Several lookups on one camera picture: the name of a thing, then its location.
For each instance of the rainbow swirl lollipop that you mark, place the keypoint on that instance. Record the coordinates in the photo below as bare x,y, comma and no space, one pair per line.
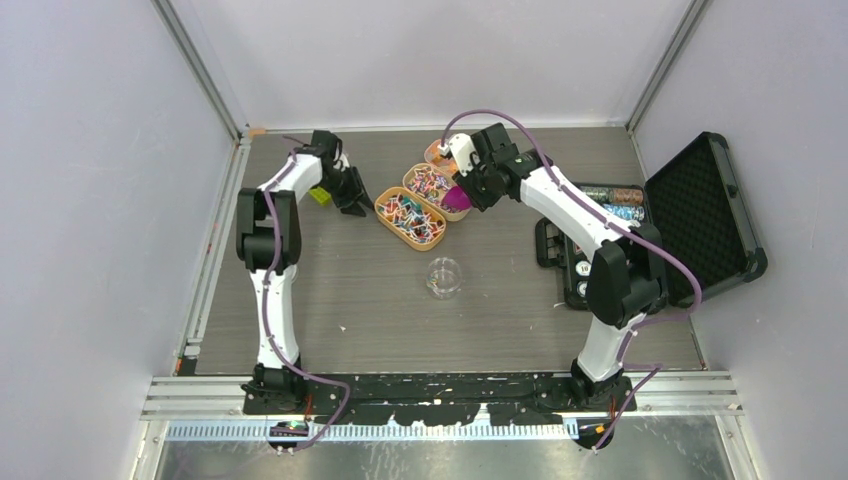
435,284

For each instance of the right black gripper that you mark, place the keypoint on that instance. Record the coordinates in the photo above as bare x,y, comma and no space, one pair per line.
479,200

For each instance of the pink tray popsicle candies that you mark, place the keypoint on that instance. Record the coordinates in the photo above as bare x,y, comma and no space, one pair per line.
443,164

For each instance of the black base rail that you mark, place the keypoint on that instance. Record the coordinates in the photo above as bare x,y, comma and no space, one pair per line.
433,399

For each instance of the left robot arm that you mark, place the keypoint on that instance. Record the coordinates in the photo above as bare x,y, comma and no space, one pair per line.
269,243

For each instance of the cream tray swirl lollipops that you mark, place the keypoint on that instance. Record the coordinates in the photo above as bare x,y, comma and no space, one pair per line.
430,185

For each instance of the magenta plastic scoop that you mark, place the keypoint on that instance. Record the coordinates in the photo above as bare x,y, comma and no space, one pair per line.
456,200

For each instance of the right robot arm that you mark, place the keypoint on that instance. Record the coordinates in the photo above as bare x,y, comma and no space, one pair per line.
627,272

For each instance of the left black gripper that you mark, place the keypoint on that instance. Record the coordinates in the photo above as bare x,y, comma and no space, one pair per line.
351,203

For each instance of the tan tray round lollipops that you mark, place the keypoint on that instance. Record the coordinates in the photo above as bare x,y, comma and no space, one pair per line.
411,219

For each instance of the clear plastic cup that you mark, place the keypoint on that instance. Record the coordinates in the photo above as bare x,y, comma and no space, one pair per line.
450,274

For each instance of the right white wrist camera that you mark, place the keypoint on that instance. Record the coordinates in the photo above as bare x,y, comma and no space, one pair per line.
458,153

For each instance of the black poker chip case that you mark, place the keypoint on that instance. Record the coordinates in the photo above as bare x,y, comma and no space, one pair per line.
696,203

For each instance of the yellow-green toy brick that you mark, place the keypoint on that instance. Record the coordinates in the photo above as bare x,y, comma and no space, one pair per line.
320,196

